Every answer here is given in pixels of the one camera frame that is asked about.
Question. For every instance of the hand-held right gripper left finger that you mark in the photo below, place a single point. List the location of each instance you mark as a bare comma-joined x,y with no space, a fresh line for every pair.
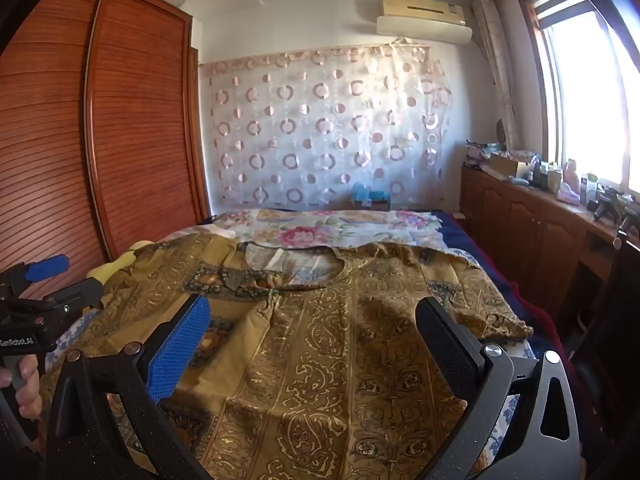
185,350

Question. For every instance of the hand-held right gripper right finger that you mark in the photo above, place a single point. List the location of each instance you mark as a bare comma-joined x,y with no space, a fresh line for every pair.
450,350

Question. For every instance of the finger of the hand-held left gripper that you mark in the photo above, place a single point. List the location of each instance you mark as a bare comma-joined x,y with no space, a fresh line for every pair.
47,267
80,297

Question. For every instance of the golden patterned garment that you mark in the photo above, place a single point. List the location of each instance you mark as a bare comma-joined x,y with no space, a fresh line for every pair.
325,360

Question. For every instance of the person's left hand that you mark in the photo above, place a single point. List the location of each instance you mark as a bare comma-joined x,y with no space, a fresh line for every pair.
31,390

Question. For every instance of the yellow plush toy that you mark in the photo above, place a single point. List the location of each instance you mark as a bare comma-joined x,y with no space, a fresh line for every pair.
107,272

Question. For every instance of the navy blue blanket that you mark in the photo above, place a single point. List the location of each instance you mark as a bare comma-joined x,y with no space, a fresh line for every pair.
490,260

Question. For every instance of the red patterned blanket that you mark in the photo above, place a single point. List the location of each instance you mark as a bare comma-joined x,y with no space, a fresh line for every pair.
547,330

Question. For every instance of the wooden sideboard cabinet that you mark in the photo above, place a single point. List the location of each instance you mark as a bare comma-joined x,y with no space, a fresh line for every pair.
520,220

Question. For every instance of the wooden slatted wardrobe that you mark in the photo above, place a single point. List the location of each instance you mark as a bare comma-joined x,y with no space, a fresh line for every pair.
125,135

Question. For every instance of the dark chair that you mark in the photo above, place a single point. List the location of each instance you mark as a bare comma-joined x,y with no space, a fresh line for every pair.
610,330

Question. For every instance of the teal box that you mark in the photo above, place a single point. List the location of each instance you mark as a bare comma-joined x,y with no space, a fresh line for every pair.
367,197

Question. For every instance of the pink floral quilt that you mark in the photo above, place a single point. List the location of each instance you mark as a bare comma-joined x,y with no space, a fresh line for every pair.
320,230

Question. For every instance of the cardboard box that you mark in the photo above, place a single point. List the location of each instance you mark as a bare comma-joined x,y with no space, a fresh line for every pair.
507,165

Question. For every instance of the stack of colourful packets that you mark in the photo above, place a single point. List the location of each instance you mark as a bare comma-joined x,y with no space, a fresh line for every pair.
477,155

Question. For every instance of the pink figurine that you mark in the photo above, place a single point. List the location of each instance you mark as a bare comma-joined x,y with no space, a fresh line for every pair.
570,185

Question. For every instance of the black gadget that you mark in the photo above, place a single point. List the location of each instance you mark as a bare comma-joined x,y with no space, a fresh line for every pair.
612,207

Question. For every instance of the sheer circle-patterned curtain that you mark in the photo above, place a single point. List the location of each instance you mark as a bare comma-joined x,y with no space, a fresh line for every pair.
325,130

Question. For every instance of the pale window curtain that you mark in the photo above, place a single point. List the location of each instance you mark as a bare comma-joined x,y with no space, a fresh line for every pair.
497,70

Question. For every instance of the wooden framed window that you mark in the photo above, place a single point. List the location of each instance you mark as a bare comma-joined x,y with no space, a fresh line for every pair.
585,100

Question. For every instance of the white air conditioner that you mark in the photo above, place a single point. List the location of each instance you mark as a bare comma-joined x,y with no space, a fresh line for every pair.
425,22

